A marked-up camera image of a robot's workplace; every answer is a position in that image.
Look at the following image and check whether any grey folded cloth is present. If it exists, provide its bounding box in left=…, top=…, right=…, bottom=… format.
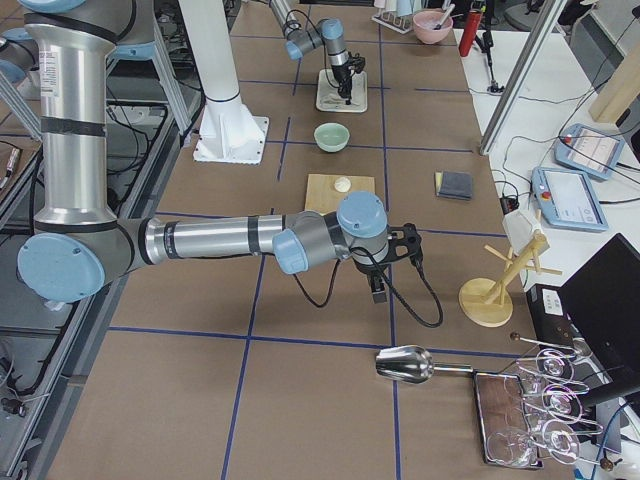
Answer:
left=434, top=171, right=473, bottom=200

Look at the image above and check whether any black glass tray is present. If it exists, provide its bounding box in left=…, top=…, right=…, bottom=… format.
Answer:
left=472, top=371, right=544, bottom=471

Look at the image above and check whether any wooden cutting board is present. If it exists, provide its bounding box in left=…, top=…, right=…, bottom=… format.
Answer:
left=304, top=174, right=375, bottom=214

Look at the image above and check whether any green ceramic bowl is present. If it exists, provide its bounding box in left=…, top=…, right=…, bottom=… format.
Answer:
left=314, top=122, right=350, bottom=153

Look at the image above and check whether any blue teach pendant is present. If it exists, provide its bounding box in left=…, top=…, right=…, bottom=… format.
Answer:
left=555, top=123, right=625, bottom=181
left=531, top=167, right=609, bottom=232

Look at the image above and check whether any blue teach pendant near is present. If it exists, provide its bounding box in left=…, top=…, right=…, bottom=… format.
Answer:
left=531, top=167, right=609, bottom=232

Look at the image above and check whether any pink bowl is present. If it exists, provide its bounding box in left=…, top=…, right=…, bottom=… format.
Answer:
left=412, top=10, right=453, bottom=45

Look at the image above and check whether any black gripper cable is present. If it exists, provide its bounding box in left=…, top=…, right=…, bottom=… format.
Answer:
left=292, top=248, right=445, bottom=329

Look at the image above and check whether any blue teach pendant far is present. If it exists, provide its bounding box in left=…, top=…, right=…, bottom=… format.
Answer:
left=555, top=123, right=625, bottom=181

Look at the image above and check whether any metal scoop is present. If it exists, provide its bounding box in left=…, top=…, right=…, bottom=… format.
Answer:
left=375, top=345, right=474, bottom=384

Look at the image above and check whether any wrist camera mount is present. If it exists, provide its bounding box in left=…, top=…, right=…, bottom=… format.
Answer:
left=385, top=223, right=423, bottom=267

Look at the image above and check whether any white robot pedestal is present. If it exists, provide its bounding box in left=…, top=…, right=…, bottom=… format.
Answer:
left=179, top=0, right=269, bottom=165

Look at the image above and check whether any wooden mug tree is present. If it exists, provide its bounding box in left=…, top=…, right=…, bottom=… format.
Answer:
left=458, top=229, right=562, bottom=328

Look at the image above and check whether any cream bear tray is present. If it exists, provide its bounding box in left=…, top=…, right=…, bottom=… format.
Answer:
left=316, top=69, right=368, bottom=113

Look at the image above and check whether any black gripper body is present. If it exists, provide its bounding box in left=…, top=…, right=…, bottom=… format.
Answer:
left=355, top=261, right=385, bottom=291
left=331, top=62, right=353, bottom=90

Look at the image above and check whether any black monitor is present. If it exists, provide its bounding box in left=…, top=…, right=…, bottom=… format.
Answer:
left=560, top=233, right=640, bottom=372

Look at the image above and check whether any wine glass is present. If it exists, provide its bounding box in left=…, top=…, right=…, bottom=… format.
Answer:
left=486, top=428, right=534, bottom=468

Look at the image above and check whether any red bottle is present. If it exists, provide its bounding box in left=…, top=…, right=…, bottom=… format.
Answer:
left=459, top=10, right=482, bottom=57

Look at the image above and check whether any aluminium frame post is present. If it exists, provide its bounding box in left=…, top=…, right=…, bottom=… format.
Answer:
left=479, top=0, right=567, bottom=155

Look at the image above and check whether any white steamed bun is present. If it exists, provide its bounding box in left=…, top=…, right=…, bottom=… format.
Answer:
left=334, top=176, right=352, bottom=193

